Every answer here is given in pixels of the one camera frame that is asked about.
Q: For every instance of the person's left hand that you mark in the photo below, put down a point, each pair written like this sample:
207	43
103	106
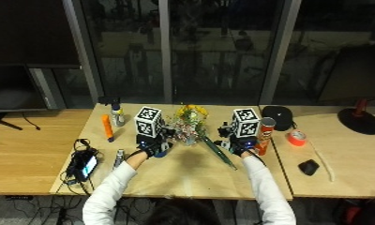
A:
152	149

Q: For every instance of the orange tape roll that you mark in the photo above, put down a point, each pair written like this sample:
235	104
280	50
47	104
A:
296	138

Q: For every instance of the black monitor stand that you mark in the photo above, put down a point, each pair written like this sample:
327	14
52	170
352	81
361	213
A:
4	122

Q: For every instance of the black power strip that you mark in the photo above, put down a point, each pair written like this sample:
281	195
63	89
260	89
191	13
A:
19	197

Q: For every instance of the white marker cube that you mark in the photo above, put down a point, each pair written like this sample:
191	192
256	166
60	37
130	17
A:
147	122
245	122

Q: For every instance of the red and black bag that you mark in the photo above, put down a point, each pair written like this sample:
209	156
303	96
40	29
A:
361	210

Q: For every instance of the flower bouquet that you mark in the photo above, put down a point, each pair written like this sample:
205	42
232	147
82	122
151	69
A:
188	124

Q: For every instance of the black monitor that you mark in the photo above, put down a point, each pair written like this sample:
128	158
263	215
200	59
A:
12	86

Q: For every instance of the person's right hand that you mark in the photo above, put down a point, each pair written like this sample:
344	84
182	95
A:
239	146

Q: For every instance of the black device with screen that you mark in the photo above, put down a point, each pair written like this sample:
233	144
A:
83	164

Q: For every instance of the white stick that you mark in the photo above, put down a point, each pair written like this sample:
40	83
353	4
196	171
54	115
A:
324	162

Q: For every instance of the green flower stem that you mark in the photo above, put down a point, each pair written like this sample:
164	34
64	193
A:
219	152

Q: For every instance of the small spray bottle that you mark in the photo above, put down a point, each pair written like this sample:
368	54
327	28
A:
118	115

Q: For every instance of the black round stand red pole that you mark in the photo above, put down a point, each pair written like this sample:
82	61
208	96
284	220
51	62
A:
359	120

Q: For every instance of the small silver tool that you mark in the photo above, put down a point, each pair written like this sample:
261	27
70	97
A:
119	157

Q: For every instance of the orange marker pen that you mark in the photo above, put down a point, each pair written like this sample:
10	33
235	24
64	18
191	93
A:
107	127

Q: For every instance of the black computer mouse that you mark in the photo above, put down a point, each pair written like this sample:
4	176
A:
308	167

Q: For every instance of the black zip pouch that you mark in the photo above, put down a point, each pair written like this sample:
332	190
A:
277	117

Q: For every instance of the black desk clamp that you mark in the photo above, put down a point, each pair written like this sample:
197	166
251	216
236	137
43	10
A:
108	100

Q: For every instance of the red chip can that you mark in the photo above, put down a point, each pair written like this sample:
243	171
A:
265	135

